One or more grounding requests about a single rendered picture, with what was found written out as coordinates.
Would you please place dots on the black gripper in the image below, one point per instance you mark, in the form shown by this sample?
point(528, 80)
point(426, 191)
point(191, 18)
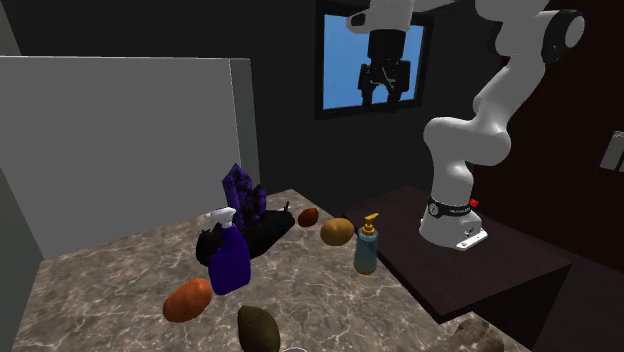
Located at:
point(386, 46)

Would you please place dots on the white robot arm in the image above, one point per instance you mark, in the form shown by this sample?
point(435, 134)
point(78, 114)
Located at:
point(456, 166)

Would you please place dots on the black framed window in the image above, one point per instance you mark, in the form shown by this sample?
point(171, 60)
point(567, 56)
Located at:
point(341, 63)

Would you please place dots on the small red-brown potato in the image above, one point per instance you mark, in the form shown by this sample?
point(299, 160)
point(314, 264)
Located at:
point(308, 217)

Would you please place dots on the yellow-brown potato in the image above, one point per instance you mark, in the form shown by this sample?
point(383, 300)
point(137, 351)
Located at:
point(337, 232)

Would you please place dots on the blue soap dispenser bottle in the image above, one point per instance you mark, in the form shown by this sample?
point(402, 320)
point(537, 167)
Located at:
point(366, 251)

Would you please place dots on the purple crystal cluster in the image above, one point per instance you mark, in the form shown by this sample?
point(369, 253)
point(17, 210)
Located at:
point(239, 192)

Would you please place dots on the dark robot stand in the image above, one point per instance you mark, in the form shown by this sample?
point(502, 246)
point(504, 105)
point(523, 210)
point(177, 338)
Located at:
point(453, 273)

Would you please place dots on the purple spray bottle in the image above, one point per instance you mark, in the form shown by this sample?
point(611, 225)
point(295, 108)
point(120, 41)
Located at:
point(230, 263)

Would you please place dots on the dark brown potato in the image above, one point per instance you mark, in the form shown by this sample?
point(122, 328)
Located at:
point(258, 331)

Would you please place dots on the orange sweet potato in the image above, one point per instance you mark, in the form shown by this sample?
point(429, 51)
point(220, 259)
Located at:
point(187, 300)

